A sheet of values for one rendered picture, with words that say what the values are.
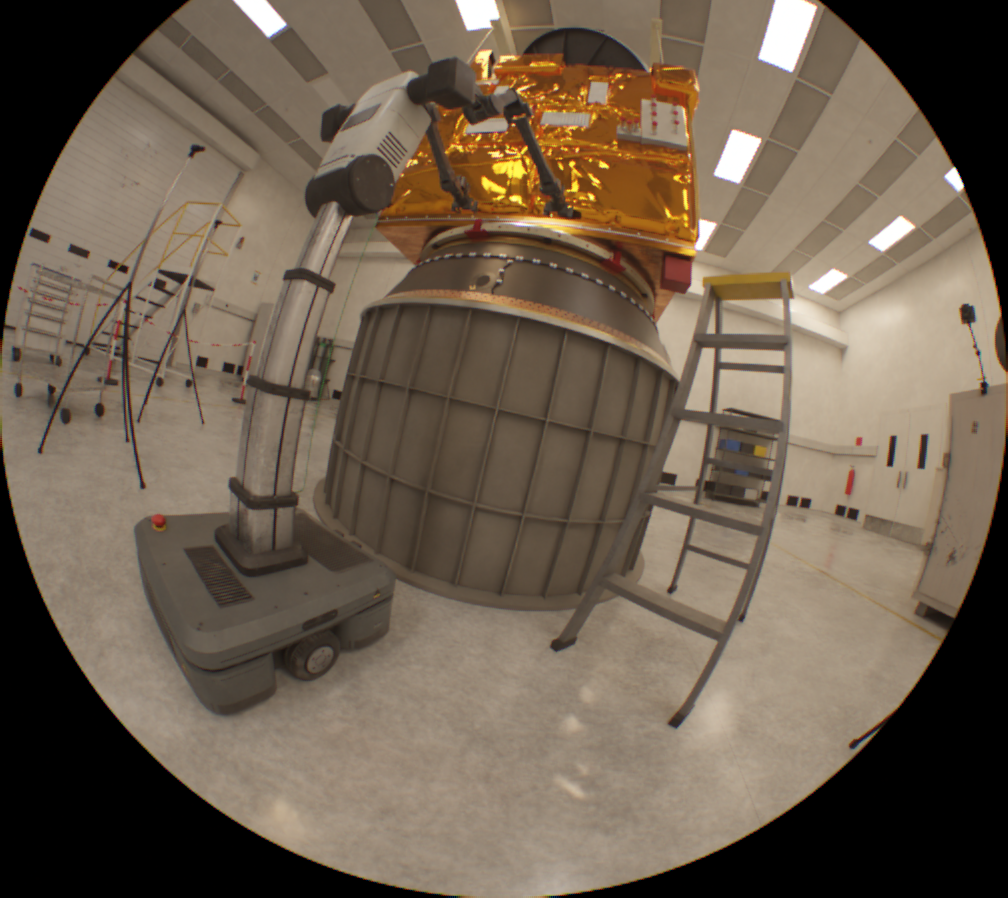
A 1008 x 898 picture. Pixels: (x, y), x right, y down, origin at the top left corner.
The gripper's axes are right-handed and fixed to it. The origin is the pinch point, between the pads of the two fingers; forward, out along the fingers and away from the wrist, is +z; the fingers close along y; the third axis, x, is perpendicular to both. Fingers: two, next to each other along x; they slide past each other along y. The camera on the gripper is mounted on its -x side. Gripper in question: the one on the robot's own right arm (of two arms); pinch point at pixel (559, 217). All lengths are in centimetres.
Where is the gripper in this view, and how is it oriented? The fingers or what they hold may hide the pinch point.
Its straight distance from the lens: 176.0
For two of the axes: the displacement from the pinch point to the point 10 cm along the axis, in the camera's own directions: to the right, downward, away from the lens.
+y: -9.4, -2.1, 2.5
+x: -2.3, 9.7, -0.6
